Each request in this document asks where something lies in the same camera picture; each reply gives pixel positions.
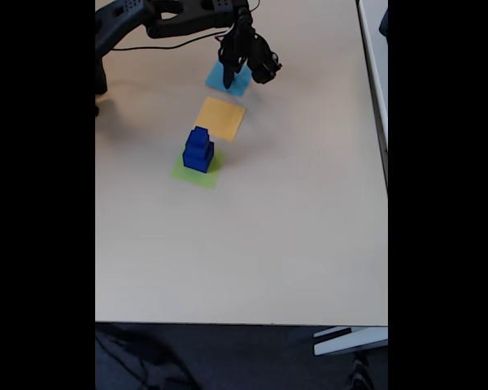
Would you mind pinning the blue paper square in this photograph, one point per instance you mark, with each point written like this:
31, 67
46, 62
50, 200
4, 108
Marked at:
213, 79

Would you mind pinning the white side table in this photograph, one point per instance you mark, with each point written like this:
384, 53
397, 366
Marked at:
376, 61

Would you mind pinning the orange paper square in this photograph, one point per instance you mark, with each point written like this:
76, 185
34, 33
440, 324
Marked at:
219, 120

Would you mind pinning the small blue cube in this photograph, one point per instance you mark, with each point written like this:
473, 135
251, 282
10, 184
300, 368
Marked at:
198, 133

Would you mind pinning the medium blue cube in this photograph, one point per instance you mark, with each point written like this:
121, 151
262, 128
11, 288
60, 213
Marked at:
195, 149

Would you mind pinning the dark object on side table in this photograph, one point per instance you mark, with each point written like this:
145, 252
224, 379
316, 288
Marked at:
384, 22

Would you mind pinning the green paper square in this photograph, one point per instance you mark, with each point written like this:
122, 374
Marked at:
205, 180

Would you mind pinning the black camera box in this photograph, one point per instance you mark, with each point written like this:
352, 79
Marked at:
266, 63

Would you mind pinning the white table foot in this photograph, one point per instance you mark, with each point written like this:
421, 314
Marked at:
349, 341

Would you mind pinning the large blue cube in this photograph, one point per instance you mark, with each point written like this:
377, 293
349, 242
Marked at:
199, 164

